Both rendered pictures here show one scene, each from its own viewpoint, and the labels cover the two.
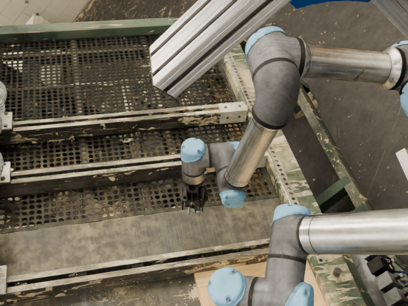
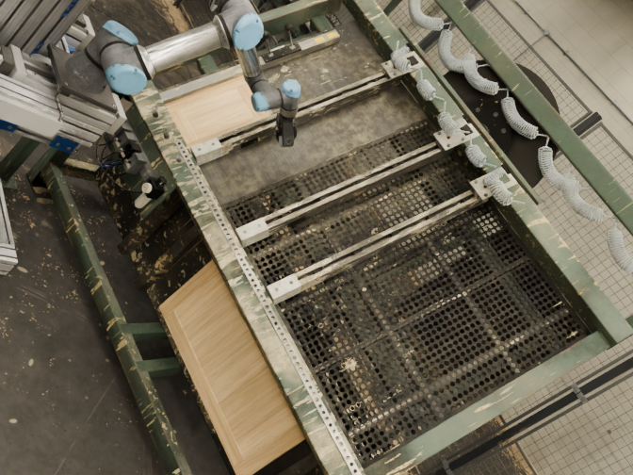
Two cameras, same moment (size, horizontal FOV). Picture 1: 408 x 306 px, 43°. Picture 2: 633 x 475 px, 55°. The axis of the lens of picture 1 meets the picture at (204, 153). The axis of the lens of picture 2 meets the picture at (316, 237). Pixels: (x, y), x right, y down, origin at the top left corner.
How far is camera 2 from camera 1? 2.82 m
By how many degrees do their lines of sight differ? 71
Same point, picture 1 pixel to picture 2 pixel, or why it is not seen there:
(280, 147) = (223, 251)
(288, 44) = (230, 11)
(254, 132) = not seen: hidden behind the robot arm
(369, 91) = not seen: outside the picture
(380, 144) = (92, 430)
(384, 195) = (93, 369)
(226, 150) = (266, 90)
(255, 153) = not seen: hidden behind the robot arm
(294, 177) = (205, 217)
